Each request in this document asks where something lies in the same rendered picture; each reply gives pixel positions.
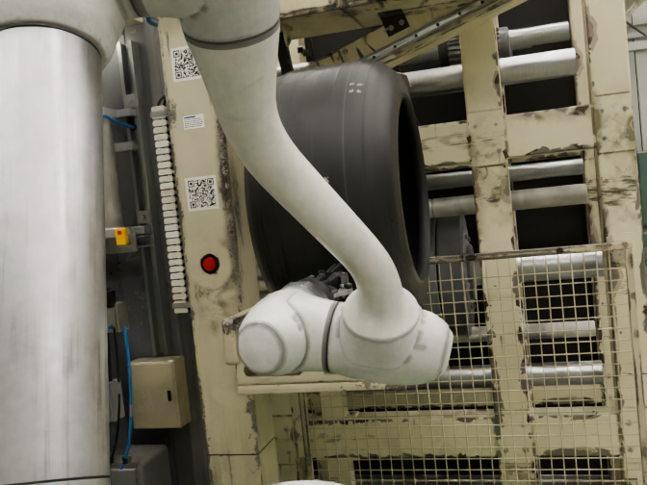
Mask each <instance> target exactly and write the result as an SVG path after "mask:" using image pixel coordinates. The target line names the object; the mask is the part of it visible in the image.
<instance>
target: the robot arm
mask: <svg viewBox="0 0 647 485"><path fill-rule="evenodd" d="M154 16H156V17H171V18H179V21H180V24H181V28H182V31H183V34H184V37H185V41H186V42H187V44H188V46H189V49H190V51H191V53H192V55H193V57H194V61H195V63H196V65H197V68H198V70H199V72H200V75H201V77H202V80H203V82H204V85H205V87H206V89H207V91H208V94H209V97H210V99H211V102H212V105H213V107H214V110H215V112H216V115H217V118H218V120H219V122H220V126H221V128H222V130H223V132H224V134H225V135H226V137H227V139H228V141H229V143H230V145H231V147H232V148H233V150H234V151H235V153H236V155H237V156H238V157H239V159H240V160H241V162H242V163H243V165H244V166H245V167H246V169H247V170H248V171H249V172H250V174H251V175H252V176H253V177H254V178H255V179H256V180H257V182H258V183H259V184H260V185H261V186H262V187H263V188H264V189H265V190H266V191H267V192H268V193H269V194H270V195H271V196H272V197H273V198H274V199H275V200H276V201H277V202H278V203H279V204H280V205H281V206H282V207H283V208H285V209H286V210H287V211H288V212H289V213H290V214H291V215H292V216H293V217H294V218H295V219H296V220H297V221H298V222H299V223H300V224H301V225H302V226H303V227H304V228H305V229H306V230H307V231H308V232H309V233H310V234H311V235H312V236H313V237H314V238H316V239H317V240H318V241H319V242H320V243H321V244H322V245H323V246H324V247H325V248H326V249H327V250H328V251H329V252H330V253H331V254H332V255H333V256H334V257H335V258H336V259H337V260H338V261H339V262H340V263H339V264H333V265H332V266H331V267H330V268H329V269H328V270H327V271H326V272H324V270H323V269H321V270H318V274H319V275H318V276H317V277H316V278H315V276H314V275H310V276H308V277H306V278H304V279H301V280H298V281H297V282H291V283H289V284H288V285H286V286H285V287H284V288H283V289H281V290H280V291H277V292H274V293H272V294H269V295H267V296H265V297H264V298H262V299H261V300H260V301H259V302H257V303H256V304H255V305H254V306H253V307H252V308H251V310H250V311H249V312H248V313H247V315H246V317H245V318H244V320H243V322H242V324H241V326H240V328H239V346H238V354H239V357H240V359H241V361H242V362H243V364H244V365H245V366H246V367H247V368H248V369H249V370H251V371H252V372H254V373H256V374H260V375H265V376H276V375H283V374H287V373H294V372H302V371H325V372H332V373H336V374H341V375H344V376H346V377H348V378H352V379H357V380H362V381H367V382H374V383H380V384H390V385H418V384H424V383H428V382H431V381H434V380H435V379H436V378H437V377H439V376H441V375H442V374H444V372H445V371H446V369H447V366H448V363H449V359H450V355H451V351H452V346H453V332H452V331H451V329H450V328H449V326H448V325H447V324H446V323H445V322H444V321H443V320H442V319H440V318H439V317H438V316H436V315H435V314H433V313H432V312H429V311H426V310H422V308H421V306H420V305H418V303H417V300H416V299H415V297H414V296H413V295H412V294H411V293H410V292H409V291H408V290H406V289H404V288H403V287H402V286H401V280H400V277H399V274H398V272H397V269H396V267H395V265H394V263H393V261H392V259H391V257H390V256H389V254H388V253H387V251H386V250H385V248H384V247H383V246H382V244H381V243H380V242H379V240H378V239H377V238H376V237H375V235H374V234H373V233H372V232H371V231H370V230H369V229H368V227H367V226H366V225H365V224H364V223H363V222H362V221H361V219H360V218H359V217H358V216H357V215H356V214H355V213H354V212H353V211H352V209H351V208H350V207H349V206H348V205H347V204H346V203H345V201H344V200H343V199H342V198H341V197H340V196H339V195H338V194H337V192H336V191H335V190H333V189H332V188H331V187H330V186H329V185H328V183H327V182H326V181H325V180H324V179H323V177H322V176H321V174H320V173H319V172H318V171H317V170H316V169H314V168H313V166H312V165H311V164H310V163H309V162H308V161H307V160H306V159H305V157H304V156H303V155H302V154H301V153H300V152H299V150H298V149H297V147H296V146H295V145H294V143H293V142H292V141H291V139H290V138H289V136H288V134H287V133H286V131H285V129H284V127H283V125H282V123H281V121H280V118H279V115H278V111H277V107H276V98H275V95H276V69H277V53H278V43H279V33H280V11H279V0H0V485H111V477H110V430H109V383H108V337H107V290H106V244H105V197H104V150H103V104H102V71H103V70H104V68H105V67H106V66H107V64H108V63H109V61H110V60H111V59H112V57H113V55H114V54H115V51H116V45H117V42H118V40H119V38H120V36H121V34H122V31H123V29H124V25H125V20H128V19H134V18H140V17H154ZM342 265H343V266H344V267H345V268H346V269H347V271H348V272H349V273H350V275H351V276H352V278H353V279H354V282H355V284H356V288H357V290H355V291H353V290H352V284H351V283H350V282H349V277H348V274H347V273H346V272H343V268H342ZM339 296H341V297H342V298H346V301H345V302H341V301H337V300H338V299H339Z"/></svg>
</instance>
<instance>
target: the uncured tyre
mask: <svg viewBox="0 0 647 485"><path fill-rule="evenodd" d="M306 80H311V81H306ZM300 81H305V82H300ZM352 81H355V82H364V88H363V94H347V92H348V85H349V82H352ZM294 82H298V83H294ZM287 83H292V84H287ZM280 84H286V85H280ZM279 85H280V86H279ZM275 98H276V107H277V111H278V115H279V118H280V121H281V123H282V125H283V127H284V129H285V131H286V133H287V134H288V136H289V138H290V139H291V141H292V142H293V143H294V145H295V146H296V147H297V149H298V150H299V152H300V153H301V154H302V155H303V156H304V157H305V159H306V160H307V161H308V162H309V163H310V164H311V165H312V166H313V168H314V169H316V170H317V171H318V172H319V173H328V172H330V183H331V186H330V187H331V188H332V189H333V190H335V191H336V192H337V194H338V195H339V196H340V197H341V198H342V199H343V200H344V201H345V203H346V204H347V205H348V206H349V207H350V208H351V209H352V211H353V212H354V213H355V214H356V215H357V216H358V217H359V218H360V219H361V221H362V222H363V223H364V224H365V225H366V226H367V227H368V229H369V230H370V231H371V232H372V233H373V234H374V235H375V237H376V238H377V239H378V240H379V242H380V243H381V244H382V246H383V247H384V248H385V250H386V251H387V253H388V254H389V256H390V257H391V259H392V261H393V263H394V265H395V267H396V269H397V272H398V274H399V277H400V280H401V286H402V287H403V288H404V289H406V290H408V291H409V292H410V293H411V294H412V295H413V296H414V297H415V299H416V300H417V303H418V305H421V304H422V303H423V301H424V300H425V297H426V294H427V283H428V273H429V253H430V223H429V205H428V193H427V175H426V167H425V160H424V154H423V147H422V143H421V137H420V132H419V128H418V124H417V119H416V116H415V112H414V108H413V104H412V101H411V97H410V94H409V91H408V88H407V85H406V83H405V81H404V80H403V78H402V77H401V76H400V74H399V73H397V72H396V71H395V70H393V69H392V68H390V67H389V66H388V65H386V64H384V63H383V62H381V61H374V60H366V59H365V60H358V61H352V62H345V63H339V64H328V65H322V66H316V67H309V68H304V69H297V70H292V71H289V72H287V73H285V74H283V75H281V76H278V77H276V95H275ZM245 195H246V213H247V220H248V226H249V232H250V236H251V241H252V245H253V249H254V253H255V257H256V260H257V263H258V267H259V269H260V271H261V274H262V277H263V279H264V282H265V284H266V286H267V288H268V290H269V292H270V294H272V293H274V292H277V291H280V290H281V289H283V288H284V287H285V286H286V285H288V284H289V283H291V282H297V281H298V280H301V279H304V278H306V277H308V276H310V275H314V276H315V278H316V277H317V276H318V275H319V274H318V270H321V269H323V270H324V272H326V271H327V270H328V269H329V268H330V267H331V266H332V265H333V264H339V263H340V262H339V261H338V260H337V259H336V258H335V257H334V256H333V255H332V254H331V253H330V252H329V251H328V250H327V249H326V248H325V247H324V246H323V245H322V244H321V243H320V242H319V241H318V240H317V239H316V238H314V237H313V236H312V235H311V234H310V233H309V232H308V231H307V230H306V229H305V228H304V227H303V226H302V225H301V224H300V223H299V222H298V221H297V220H296V219H295V218H294V217H293V216H292V215H291V214H290V213H289V212H288V211H287V210H286V209H285V208H283V207H282V206H281V205H280V204H279V203H278V202H277V201H276V200H275V199H274V198H273V197H272V196H271V195H270V194H269V193H268V192H267V191H266V190H265V189H264V188H263V187H262V186H261V185H260V184H259V183H258V182H257V180H256V179H255V178H254V177H253V176H252V175H251V174H250V172H249V171H248V170H247V169H246V167H245Z"/></svg>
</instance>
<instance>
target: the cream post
mask: <svg viewBox="0 0 647 485"><path fill-rule="evenodd" d="M157 21H158V29H159V38H160V46H161V55H162V64H163V71H164V80H165V89H166V98H167V105H168V122H169V130H170V139H171V147H172V156H173V164H174V173H175V181H176V189H177V198H178V206H179V213H180V221H181V232H182V241H183V249H184V257H185V266H186V274H187V283H188V291H189V300H190V306H191V313H192V324H193V333H194V350H195V359H196V366H197V375H198V384H199V392H200V400H201V409H202V418H203V426H204V434H205V443H206V451H207V460H208V469H209V476H210V485H272V484H275V483H280V482H279V473H278V465H277V455H276V446H275V438H274V429H273V420H272V403H271V394H252V395H239V394H238V386H239V384H238V383H237V374H236V366H235V365H227V364H226V362H225V354H224V346H223V337H222V329H221V322H222V321H223V320H224V319H227V318H229V317H231V316H233V315H235V314H238V313H240V312H242V311H243V310H245V309H248V308H250V307H252V306H254V305H255V304H256V303H257V302H259V301H260V296H259V288H258V279H257V270H256V261H255V253H254V249H253V245H252V241H251V236H250V232H249V226H248V220H247V213H246V195H245V166H244V165H243V163H242V162H241V160H240V159H239V157H238V156H237V155H236V153H235V151H234V150H233V148H232V147H231V145H230V143H229V141H228V139H227V137H226V135H225V134H224V132H223V130H222V128H221V126H220V122H219V120H218V118H217V115H216V112H215V110H214V107H213V105H212V102H211V99H210V97H209V94H208V91H207V89H206V87H205V85H204V82H203V80H202V78H199V79H193V80H187V81H181V82H175V83H174V82H173V74H172V65H171V56H170V48H176V47H182V46H188V44H187V42H186V41H185V37H184V34H183V31H182V28H181V24H180V21H179V18H171V17H157ZM199 114H203V116H204V125H205V127H201V128H194V129H188V130H184V121H183V116H187V115H199ZM208 175H216V182H217V191H218V200H219V208H218V209H210V210H200V211H191V212H189V210H188V201H187V193H186V184H185V178H192V177H200V176H208ZM209 257H211V258H214V259H215V260H216V263H217V266H216V268H215V269H213V270H206V269H205V268H204V266H203V262H204V260H205V259H206V258H209Z"/></svg>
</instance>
